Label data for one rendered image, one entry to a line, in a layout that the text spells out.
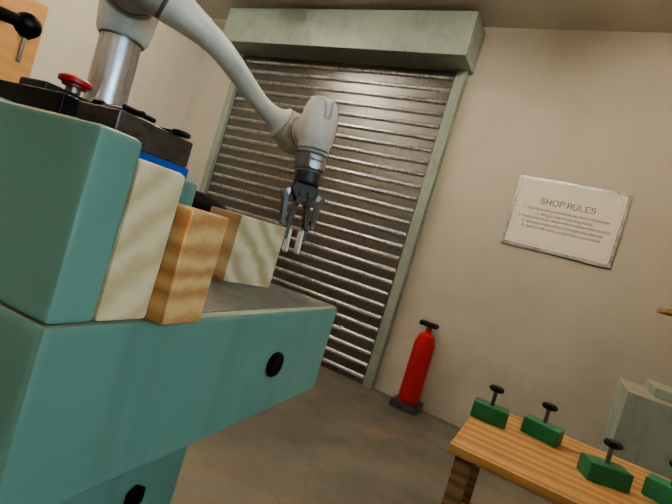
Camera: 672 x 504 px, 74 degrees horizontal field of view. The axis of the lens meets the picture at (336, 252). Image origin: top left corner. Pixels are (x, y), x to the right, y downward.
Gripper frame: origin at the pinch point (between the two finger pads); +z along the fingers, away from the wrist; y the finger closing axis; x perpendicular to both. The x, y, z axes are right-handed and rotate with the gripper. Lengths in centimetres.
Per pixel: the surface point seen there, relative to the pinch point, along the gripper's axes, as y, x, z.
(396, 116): 128, 169, -109
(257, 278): -38, -90, 3
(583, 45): 197, 77, -163
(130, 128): -47, -73, -7
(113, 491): -44, -88, 18
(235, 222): -40, -91, 0
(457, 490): 45, -37, 54
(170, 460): -40, -85, 18
